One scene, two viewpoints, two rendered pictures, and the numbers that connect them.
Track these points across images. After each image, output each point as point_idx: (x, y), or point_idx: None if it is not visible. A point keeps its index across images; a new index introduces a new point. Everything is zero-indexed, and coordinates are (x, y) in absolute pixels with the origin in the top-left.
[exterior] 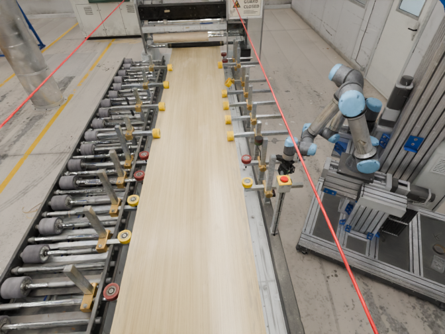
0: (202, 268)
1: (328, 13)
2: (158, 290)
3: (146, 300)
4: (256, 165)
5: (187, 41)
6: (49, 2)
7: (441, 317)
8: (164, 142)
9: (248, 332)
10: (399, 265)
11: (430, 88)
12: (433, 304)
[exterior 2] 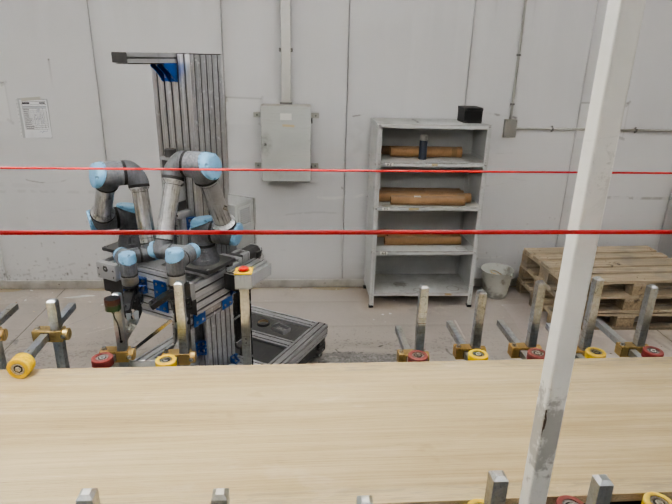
0: (327, 408)
1: None
2: (364, 452)
3: (381, 465)
4: (114, 362)
5: None
6: None
7: (325, 360)
8: None
9: (406, 372)
10: (276, 352)
11: (202, 146)
12: (312, 360)
